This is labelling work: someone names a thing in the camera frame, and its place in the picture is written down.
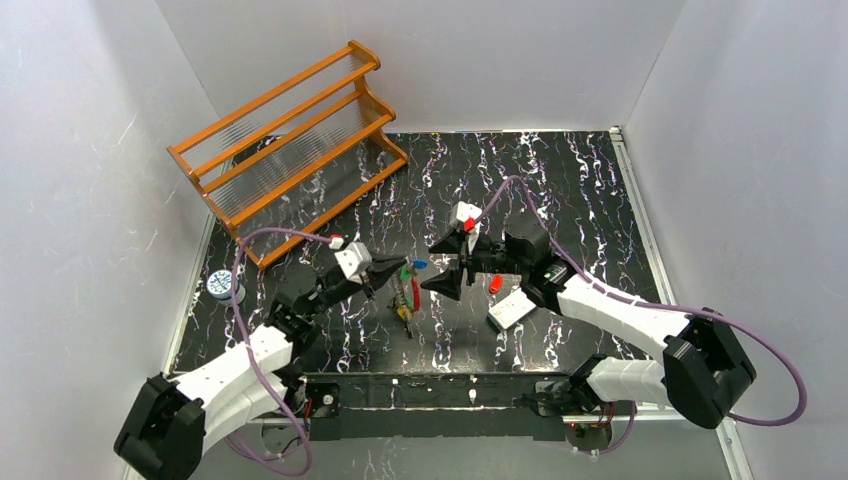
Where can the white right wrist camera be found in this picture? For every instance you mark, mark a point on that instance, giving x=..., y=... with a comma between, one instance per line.
x=465, y=217

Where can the orange wooden shelf rack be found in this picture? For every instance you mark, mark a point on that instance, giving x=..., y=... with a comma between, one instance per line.
x=296, y=156

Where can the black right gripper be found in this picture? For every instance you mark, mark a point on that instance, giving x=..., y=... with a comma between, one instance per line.
x=465, y=260

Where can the red tag key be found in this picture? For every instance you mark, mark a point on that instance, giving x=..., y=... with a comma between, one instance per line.
x=495, y=284

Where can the white blue tape roll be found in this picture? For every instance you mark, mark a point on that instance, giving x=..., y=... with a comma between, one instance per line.
x=225, y=288

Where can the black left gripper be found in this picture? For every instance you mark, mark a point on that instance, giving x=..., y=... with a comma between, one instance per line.
x=365, y=275

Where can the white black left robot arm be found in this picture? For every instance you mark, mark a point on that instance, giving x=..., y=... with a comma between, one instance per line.
x=271, y=348

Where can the aluminium front rail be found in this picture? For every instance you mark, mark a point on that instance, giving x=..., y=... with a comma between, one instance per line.
x=430, y=404

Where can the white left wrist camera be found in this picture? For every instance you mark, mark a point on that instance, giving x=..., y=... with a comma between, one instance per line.
x=354, y=260

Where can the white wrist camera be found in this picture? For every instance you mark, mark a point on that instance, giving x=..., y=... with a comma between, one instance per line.
x=354, y=260
x=465, y=217

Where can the white card box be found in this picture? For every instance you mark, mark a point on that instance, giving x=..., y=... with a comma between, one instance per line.
x=508, y=312

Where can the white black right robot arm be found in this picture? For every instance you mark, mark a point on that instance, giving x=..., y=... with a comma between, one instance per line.
x=695, y=364

